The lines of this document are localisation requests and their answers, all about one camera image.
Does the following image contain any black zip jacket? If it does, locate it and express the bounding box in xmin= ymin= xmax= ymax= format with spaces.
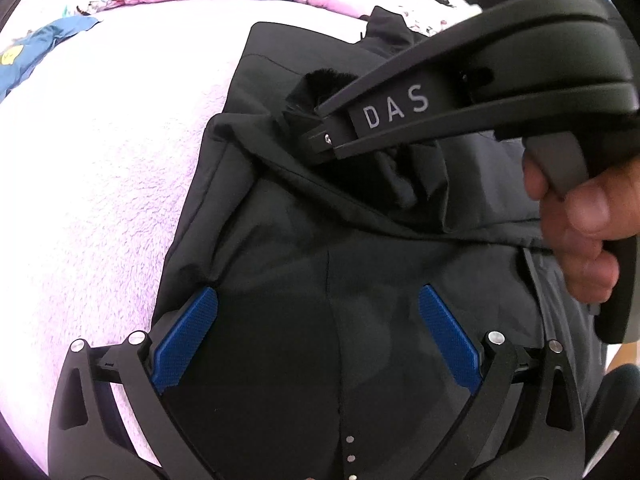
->
xmin=155 ymin=10 xmax=605 ymax=479

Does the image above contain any person's right hand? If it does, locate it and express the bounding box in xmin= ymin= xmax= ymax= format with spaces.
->
xmin=523 ymin=154 xmax=639 ymax=304

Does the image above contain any purple bed sheet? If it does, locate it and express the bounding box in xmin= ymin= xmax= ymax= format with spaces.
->
xmin=1 ymin=0 xmax=366 ymax=466

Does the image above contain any teal pillow with oranges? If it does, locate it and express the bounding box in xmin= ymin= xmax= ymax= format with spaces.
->
xmin=0 ymin=15 xmax=100 ymax=100

